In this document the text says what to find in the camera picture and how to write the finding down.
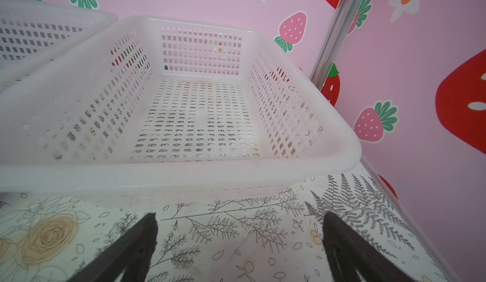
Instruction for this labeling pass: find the aluminium right corner post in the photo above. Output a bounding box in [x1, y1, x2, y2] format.
[311, 0, 362, 89]

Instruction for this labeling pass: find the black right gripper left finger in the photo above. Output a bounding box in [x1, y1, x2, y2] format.
[69, 213, 158, 282]

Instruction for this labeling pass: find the white middle plastic basket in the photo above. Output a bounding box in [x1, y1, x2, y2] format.
[1, 0, 118, 92]

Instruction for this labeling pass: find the white plastic basket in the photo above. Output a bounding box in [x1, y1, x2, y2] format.
[1, 16, 361, 200]
[1, 0, 118, 92]

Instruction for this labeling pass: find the white right plastic basket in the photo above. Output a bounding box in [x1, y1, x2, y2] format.
[1, 16, 361, 200]

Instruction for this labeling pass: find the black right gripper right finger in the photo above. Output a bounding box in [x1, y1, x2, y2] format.
[323, 212, 413, 281]

